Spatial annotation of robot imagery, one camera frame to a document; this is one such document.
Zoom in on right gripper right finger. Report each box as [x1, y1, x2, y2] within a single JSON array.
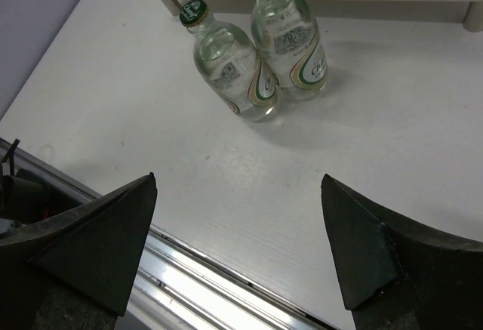
[[321, 174, 482, 329]]

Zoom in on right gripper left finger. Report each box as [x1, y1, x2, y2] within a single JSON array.
[[1, 174, 158, 329]]

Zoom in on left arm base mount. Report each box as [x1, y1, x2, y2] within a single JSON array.
[[1, 139, 98, 227]]

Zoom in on aluminium front rail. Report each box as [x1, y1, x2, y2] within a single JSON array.
[[0, 137, 333, 330]]

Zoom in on glass bottle green cap front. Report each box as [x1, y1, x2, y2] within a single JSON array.
[[179, 0, 278, 122]]

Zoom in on glass bottle green cap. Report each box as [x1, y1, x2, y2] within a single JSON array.
[[251, 0, 328, 100], [179, 0, 278, 122]]

